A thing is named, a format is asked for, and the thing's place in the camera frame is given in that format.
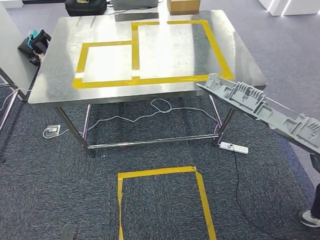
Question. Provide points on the metal floor outlet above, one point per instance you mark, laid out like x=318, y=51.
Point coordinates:
x=53, y=130

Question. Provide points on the white power strip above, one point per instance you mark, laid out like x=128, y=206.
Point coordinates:
x=235, y=148

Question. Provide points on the yellow tape outline on workbench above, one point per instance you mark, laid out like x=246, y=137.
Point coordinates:
x=149, y=81

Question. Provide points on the white lit low plinth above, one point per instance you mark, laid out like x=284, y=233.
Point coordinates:
x=10, y=3

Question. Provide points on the person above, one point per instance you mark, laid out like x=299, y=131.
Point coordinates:
x=316, y=198

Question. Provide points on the white desk with metal legs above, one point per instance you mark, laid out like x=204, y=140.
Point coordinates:
x=10, y=56

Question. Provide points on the grey laptop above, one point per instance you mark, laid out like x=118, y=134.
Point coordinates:
x=135, y=4

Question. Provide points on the white lit display blocks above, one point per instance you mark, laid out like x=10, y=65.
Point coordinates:
x=295, y=6

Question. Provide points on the crinkled yellow floor tape outline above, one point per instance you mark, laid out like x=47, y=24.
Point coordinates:
x=155, y=172

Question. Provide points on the stainless steel workbench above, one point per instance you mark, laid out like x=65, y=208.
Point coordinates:
x=62, y=66

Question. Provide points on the black carry bag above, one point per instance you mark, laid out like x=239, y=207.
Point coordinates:
x=84, y=8

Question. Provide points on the brown cardboard box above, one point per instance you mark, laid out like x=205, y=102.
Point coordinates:
x=183, y=6

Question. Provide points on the grey plastic wheel hubcap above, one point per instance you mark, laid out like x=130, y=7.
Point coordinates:
x=250, y=99

